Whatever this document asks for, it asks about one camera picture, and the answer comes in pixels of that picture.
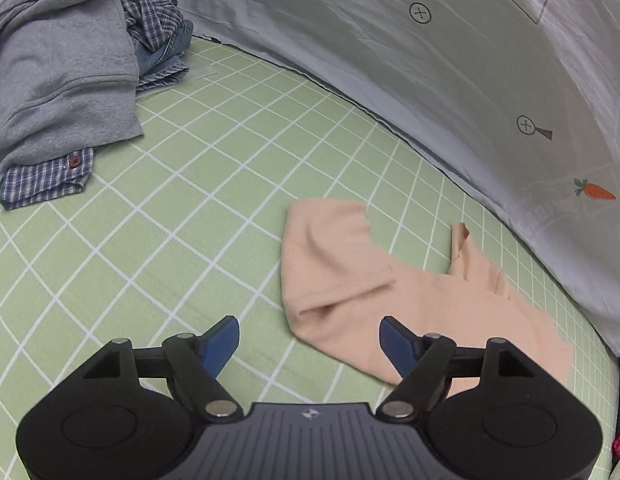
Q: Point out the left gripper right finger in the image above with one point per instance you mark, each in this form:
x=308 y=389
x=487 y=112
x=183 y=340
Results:
x=422 y=363

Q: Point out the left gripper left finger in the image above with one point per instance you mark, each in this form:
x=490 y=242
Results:
x=195 y=362

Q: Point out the peach garment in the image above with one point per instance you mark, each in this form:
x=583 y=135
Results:
x=338 y=284

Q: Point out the green grid mat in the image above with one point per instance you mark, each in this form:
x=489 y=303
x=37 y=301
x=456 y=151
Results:
x=182 y=226

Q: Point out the blue denim garment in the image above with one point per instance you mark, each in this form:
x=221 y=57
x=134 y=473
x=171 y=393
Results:
x=165 y=66

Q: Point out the grey fabric storage bag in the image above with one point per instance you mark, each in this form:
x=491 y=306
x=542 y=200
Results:
x=516 y=101

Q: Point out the grey zip hoodie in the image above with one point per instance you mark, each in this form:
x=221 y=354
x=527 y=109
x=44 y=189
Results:
x=68 y=77

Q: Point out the blue plaid shirt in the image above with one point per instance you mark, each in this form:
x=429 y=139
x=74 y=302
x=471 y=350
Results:
x=151 y=22

